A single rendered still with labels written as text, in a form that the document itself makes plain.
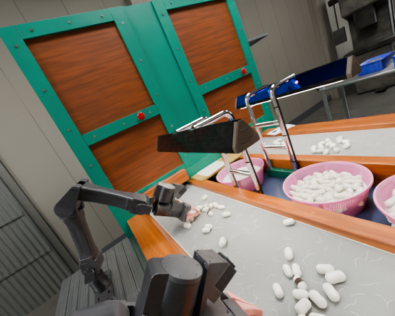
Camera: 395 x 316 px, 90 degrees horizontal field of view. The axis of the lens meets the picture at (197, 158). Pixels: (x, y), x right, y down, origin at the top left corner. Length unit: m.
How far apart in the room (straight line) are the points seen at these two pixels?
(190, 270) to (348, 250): 0.42
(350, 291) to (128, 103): 1.13
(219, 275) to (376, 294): 0.32
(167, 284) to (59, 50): 1.14
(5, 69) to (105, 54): 1.62
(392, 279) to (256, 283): 0.26
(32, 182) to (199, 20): 2.15
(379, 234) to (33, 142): 2.60
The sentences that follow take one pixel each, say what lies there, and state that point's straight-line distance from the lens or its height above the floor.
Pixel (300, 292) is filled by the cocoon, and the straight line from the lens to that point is 0.53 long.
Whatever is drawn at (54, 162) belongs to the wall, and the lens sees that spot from 2.57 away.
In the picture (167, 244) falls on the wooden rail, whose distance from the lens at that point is 0.81.
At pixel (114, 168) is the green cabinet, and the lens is 1.16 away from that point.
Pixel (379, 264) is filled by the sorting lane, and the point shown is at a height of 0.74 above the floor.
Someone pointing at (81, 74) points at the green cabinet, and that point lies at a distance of 1.21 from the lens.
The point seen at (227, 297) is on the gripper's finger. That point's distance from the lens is 0.40.
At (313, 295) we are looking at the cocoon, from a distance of 0.53.
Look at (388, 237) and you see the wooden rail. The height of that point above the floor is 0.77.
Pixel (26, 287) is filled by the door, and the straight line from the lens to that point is 2.91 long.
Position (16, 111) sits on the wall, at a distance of 2.65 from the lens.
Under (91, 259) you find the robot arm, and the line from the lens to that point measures 0.92.
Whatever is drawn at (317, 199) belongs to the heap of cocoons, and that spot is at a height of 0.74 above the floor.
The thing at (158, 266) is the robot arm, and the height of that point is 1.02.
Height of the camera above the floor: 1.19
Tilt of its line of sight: 15 degrees down
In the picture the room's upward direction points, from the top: 25 degrees counter-clockwise
